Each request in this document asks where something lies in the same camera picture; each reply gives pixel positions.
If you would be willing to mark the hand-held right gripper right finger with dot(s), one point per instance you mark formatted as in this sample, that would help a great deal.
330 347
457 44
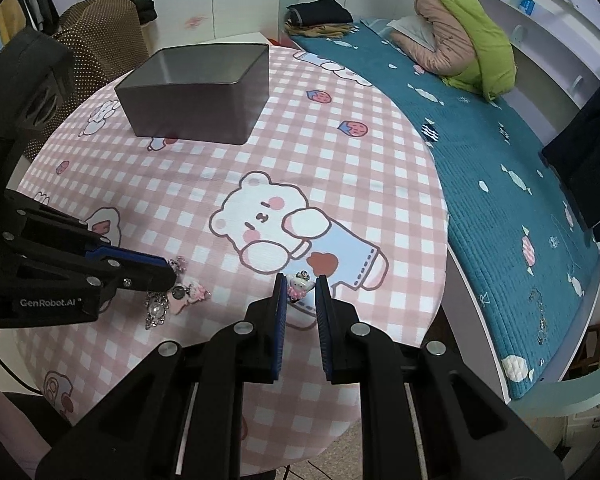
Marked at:
322 320

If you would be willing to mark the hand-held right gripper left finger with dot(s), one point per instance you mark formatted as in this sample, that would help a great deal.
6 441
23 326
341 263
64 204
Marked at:
280 315

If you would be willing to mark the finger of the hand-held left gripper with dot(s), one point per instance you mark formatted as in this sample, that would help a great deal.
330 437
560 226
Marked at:
55 230
140 275

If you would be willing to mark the pink cat charm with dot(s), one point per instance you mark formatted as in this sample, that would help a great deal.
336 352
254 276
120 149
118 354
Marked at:
298 286

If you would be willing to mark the silver pink charm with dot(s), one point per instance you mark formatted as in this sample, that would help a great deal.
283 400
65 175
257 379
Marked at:
180 265

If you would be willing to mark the grey metal tin box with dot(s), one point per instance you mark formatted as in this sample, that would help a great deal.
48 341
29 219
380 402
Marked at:
200 105

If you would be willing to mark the person's left forearm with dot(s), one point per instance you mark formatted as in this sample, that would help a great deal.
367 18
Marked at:
5 425

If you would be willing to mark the round table pink checked cloth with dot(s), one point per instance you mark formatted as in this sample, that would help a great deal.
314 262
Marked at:
205 170

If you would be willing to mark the brown dotted cloth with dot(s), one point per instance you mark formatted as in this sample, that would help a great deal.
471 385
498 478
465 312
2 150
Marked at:
100 35

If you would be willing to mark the yellow hanging garment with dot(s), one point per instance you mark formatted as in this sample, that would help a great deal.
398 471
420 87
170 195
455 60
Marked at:
11 15

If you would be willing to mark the black hanging garment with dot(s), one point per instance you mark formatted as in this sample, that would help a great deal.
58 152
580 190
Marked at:
45 0

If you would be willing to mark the black cloth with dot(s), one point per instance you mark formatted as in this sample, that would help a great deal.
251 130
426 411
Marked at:
142 10

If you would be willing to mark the wooden stool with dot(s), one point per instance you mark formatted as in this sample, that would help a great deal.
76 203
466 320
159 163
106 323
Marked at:
597 350

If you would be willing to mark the folded tan clothes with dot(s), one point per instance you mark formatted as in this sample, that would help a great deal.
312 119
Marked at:
325 31

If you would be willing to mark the white pillow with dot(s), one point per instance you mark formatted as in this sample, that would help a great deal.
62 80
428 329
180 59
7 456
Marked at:
412 32

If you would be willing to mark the folded dark clothes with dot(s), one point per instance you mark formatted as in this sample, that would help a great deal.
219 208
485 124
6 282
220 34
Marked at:
317 10

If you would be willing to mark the pink padded jacket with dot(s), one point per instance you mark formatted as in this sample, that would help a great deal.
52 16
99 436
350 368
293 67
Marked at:
440 35

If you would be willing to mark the black hanging coat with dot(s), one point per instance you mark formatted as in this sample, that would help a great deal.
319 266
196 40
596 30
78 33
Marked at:
590 150

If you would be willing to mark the green and pink quilt bundle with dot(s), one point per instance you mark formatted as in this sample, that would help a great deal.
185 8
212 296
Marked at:
485 45

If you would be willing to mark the bunk bed teal mattress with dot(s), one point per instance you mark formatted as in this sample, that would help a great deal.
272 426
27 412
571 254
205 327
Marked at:
550 35

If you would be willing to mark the small blue box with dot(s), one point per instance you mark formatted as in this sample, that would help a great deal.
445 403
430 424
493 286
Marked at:
526 3

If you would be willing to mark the pink flower wall sticker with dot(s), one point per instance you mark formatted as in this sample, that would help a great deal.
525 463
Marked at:
195 21

